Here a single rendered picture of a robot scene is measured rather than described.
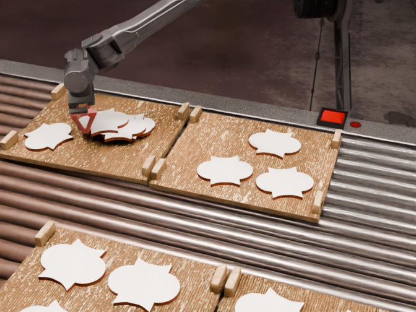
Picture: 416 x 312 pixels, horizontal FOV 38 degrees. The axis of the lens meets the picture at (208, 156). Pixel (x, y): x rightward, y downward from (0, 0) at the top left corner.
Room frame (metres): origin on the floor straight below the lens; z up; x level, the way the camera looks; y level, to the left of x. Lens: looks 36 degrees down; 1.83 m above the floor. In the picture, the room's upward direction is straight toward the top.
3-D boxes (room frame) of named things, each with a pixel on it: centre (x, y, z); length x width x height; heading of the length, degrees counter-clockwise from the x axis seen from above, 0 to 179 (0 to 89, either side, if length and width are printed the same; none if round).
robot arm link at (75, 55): (1.34, 0.32, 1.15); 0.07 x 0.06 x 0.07; 8
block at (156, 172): (1.18, 0.12, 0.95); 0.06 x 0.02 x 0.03; 161
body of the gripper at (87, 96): (1.35, 0.32, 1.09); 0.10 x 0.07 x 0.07; 12
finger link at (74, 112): (1.32, 0.32, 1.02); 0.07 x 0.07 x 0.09; 12
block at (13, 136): (1.31, 0.52, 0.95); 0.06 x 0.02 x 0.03; 163
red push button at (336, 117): (1.45, -0.35, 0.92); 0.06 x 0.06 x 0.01; 71
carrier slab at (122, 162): (1.38, 0.29, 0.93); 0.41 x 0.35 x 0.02; 73
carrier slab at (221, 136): (1.24, -0.11, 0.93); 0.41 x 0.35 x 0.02; 71
